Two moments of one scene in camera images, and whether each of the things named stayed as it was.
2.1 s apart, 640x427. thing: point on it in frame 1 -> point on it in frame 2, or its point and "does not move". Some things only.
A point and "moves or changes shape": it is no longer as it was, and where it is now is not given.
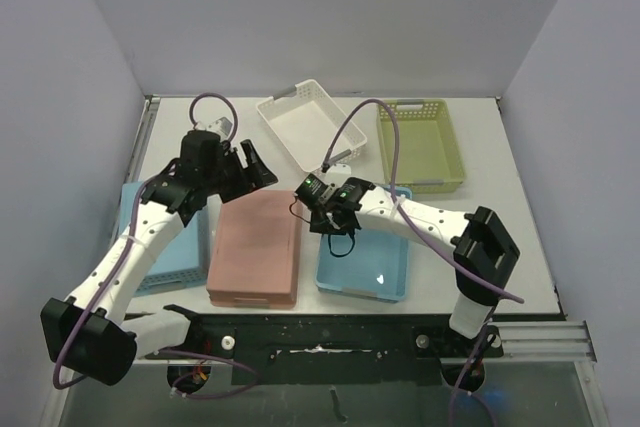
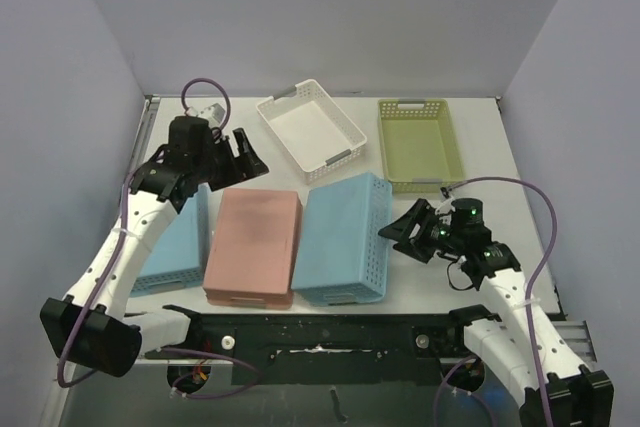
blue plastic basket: [363, 263] moves or changes shape
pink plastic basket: [254, 259] does not move
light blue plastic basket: [183, 263] does not move
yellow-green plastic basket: [429, 159] does not move
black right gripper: [325, 217] -> [417, 232]
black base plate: [395, 349] does not move
